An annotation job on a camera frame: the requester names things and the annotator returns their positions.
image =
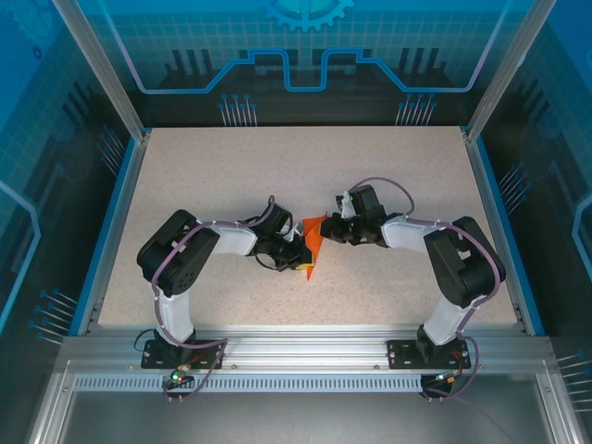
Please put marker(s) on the orange square paper sheet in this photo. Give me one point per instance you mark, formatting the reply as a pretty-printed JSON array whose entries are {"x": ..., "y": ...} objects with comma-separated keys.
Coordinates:
[{"x": 314, "y": 238}]

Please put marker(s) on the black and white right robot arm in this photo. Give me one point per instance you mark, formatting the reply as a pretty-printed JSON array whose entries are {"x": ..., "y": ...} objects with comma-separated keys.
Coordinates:
[{"x": 462, "y": 268}]

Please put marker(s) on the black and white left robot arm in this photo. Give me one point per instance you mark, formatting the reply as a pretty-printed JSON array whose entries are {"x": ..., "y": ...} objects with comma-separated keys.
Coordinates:
[{"x": 173, "y": 256}]

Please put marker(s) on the grey metal lower shelf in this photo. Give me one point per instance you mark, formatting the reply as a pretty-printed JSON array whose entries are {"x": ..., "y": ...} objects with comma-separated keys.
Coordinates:
[{"x": 300, "y": 416}]

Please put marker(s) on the small connector with green light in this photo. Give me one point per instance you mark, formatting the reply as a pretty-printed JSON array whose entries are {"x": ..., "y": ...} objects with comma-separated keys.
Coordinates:
[{"x": 176, "y": 377}]

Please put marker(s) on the small connector with orange plug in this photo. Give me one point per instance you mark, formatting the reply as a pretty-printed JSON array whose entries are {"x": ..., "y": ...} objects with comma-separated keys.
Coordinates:
[{"x": 439, "y": 380}]

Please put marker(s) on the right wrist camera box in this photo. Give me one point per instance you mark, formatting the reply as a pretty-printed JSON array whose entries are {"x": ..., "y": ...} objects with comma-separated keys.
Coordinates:
[{"x": 367, "y": 199}]

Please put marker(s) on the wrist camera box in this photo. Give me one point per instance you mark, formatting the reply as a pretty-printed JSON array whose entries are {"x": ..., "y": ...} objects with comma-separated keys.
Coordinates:
[
  {"x": 367, "y": 199},
  {"x": 277, "y": 217}
]

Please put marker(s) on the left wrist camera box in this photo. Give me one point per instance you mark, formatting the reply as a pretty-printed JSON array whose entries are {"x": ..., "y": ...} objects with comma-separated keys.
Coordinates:
[{"x": 277, "y": 217}]

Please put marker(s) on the aluminium frame cross rail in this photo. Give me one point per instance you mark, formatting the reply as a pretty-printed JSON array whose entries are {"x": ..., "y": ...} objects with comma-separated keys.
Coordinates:
[{"x": 305, "y": 347}]

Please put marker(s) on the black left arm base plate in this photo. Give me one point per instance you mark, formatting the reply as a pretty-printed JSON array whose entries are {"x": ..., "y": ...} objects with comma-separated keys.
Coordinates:
[{"x": 208, "y": 356}]

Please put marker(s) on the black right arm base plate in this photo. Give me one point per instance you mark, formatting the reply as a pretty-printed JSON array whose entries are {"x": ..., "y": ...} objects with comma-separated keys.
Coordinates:
[{"x": 402, "y": 353}]

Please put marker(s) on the aluminium side rail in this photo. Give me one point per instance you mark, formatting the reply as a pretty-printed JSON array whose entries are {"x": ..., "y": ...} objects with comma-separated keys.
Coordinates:
[
  {"x": 120, "y": 217},
  {"x": 494, "y": 217}
]

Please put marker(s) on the aluminium frame post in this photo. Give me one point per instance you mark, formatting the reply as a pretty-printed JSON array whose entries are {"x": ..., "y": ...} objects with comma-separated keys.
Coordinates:
[
  {"x": 106, "y": 78},
  {"x": 506, "y": 78}
]

